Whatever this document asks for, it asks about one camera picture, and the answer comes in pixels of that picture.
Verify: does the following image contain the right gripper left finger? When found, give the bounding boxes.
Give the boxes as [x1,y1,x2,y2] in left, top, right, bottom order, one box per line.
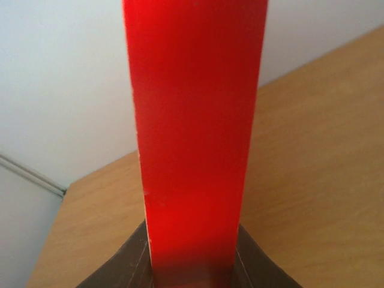
[77,223,154,288]

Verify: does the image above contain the left aluminium corner post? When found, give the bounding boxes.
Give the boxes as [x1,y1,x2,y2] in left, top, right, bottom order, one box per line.
[1,152,67,198]

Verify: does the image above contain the red picture frame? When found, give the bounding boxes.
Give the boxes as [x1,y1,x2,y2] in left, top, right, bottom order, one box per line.
[122,1,268,287]

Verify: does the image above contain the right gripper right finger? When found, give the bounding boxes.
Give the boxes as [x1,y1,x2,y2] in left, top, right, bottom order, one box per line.
[231,226,300,288]

